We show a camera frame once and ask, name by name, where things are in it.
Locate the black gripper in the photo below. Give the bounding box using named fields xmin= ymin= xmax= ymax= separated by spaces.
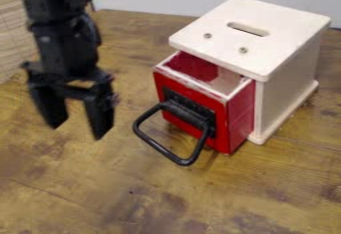
xmin=23 ymin=13 xmax=118 ymax=139

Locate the black metal drawer handle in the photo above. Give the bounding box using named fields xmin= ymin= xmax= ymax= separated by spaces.
xmin=131 ymin=87 xmax=218 ymax=167

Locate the red drawer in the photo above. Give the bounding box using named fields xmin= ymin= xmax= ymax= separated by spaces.
xmin=154 ymin=51 xmax=256 ymax=154

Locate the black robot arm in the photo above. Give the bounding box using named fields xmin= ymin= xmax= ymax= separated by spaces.
xmin=22 ymin=0 xmax=117 ymax=138

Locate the white wooden box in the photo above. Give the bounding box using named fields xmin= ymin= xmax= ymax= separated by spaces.
xmin=170 ymin=0 xmax=331 ymax=144

